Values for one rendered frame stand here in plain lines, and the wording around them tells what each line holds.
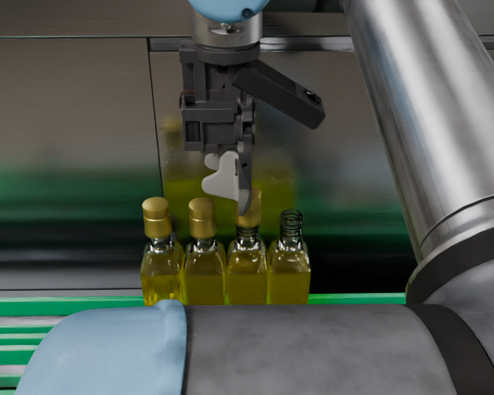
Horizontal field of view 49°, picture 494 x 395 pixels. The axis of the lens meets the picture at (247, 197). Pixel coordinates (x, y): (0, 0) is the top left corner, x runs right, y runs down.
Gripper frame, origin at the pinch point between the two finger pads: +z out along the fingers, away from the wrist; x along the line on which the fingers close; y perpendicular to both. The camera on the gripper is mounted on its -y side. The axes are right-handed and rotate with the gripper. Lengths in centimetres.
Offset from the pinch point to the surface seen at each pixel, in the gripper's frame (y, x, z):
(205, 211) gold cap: 5.2, 2.0, 0.8
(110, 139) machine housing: 20.1, -14.6, -1.0
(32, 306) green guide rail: 32.7, -2.7, 21.3
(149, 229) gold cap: 12.6, 1.7, 3.6
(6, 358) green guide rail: 33.5, 6.8, 22.0
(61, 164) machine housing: 28.2, -14.6, 3.2
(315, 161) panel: -10.2, -11.8, 1.5
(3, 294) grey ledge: 43, -13, 29
